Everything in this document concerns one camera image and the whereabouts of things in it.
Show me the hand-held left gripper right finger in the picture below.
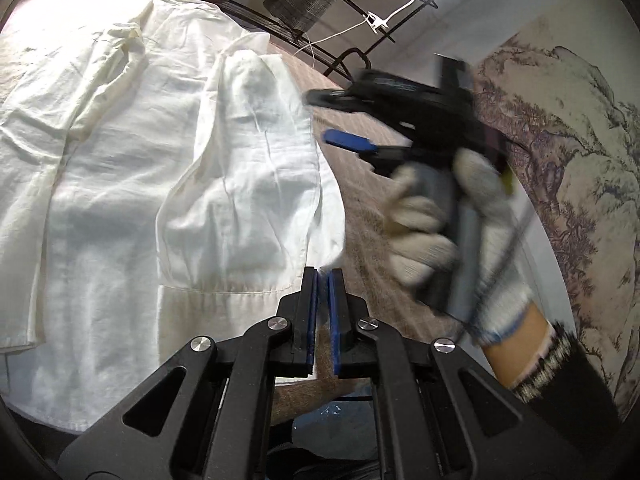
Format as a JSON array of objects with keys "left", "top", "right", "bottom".
[{"left": 326, "top": 268, "right": 591, "bottom": 480}]

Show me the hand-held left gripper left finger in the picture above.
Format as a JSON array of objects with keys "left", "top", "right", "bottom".
[{"left": 57, "top": 266, "right": 319, "bottom": 480}]

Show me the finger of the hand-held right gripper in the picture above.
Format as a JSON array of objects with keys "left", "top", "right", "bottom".
[
  {"left": 322, "top": 129, "right": 401, "bottom": 158},
  {"left": 304, "top": 87, "right": 362, "bottom": 112}
]

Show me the white long-sleeved shirt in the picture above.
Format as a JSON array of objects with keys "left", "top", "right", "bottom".
[{"left": 0, "top": 0, "right": 348, "bottom": 436}]

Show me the person's right forearm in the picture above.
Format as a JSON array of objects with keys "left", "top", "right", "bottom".
[{"left": 482, "top": 305, "right": 621, "bottom": 466}]

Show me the black metal clothes rack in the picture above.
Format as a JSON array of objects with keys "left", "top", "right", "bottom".
[{"left": 70, "top": 0, "right": 493, "bottom": 81}]

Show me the person's right hand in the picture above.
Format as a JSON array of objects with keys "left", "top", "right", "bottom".
[{"left": 382, "top": 152, "right": 533, "bottom": 346}]

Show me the blue plastic bag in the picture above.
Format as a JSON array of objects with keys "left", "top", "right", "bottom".
[{"left": 292, "top": 400, "right": 373, "bottom": 433}]

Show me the white lamp cable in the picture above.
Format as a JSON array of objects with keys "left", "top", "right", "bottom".
[{"left": 295, "top": 20, "right": 373, "bottom": 68}]

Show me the landscape wall poster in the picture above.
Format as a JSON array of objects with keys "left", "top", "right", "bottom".
[{"left": 470, "top": 35, "right": 640, "bottom": 421}]

